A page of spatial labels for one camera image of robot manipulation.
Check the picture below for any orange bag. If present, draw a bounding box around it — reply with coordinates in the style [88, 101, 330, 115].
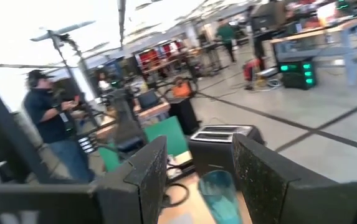
[171, 78, 194, 99]

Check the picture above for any person with cap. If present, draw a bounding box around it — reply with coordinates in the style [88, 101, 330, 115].
[23, 69, 95, 183]

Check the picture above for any black cable loop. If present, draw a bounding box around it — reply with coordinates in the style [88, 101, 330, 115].
[161, 182, 191, 208]

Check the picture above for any black frame post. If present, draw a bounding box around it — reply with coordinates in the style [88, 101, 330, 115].
[0, 68, 52, 185]

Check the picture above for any green board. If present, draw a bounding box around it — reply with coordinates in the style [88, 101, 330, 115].
[98, 116, 189, 172]

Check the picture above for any black toaster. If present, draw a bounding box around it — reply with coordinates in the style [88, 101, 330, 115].
[188, 124, 265, 179]

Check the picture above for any tripod with light bar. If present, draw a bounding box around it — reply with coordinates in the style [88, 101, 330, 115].
[29, 20, 101, 131]

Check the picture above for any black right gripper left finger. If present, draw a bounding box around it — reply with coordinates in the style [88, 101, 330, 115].
[95, 135, 168, 224]

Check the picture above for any black box with green lights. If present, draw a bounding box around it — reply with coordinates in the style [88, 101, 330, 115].
[278, 59, 317, 91]

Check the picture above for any wooden workbench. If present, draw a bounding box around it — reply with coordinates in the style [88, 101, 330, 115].
[269, 17, 357, 85]

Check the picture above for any black bin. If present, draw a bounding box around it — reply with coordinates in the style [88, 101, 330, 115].
[168, 97, 201, 136]

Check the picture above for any person in green top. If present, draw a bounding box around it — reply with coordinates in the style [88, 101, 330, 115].
[216, 17, 237, 63]

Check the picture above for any laptop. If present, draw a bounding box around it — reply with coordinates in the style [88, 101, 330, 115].
[136, 89, 161, 110]

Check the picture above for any blue faceted plastic tumbler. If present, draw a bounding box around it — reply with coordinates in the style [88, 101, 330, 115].
[198, 169, 244, 224]

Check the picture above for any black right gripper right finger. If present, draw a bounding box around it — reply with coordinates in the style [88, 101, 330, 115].
[232, 133, 357, 224]

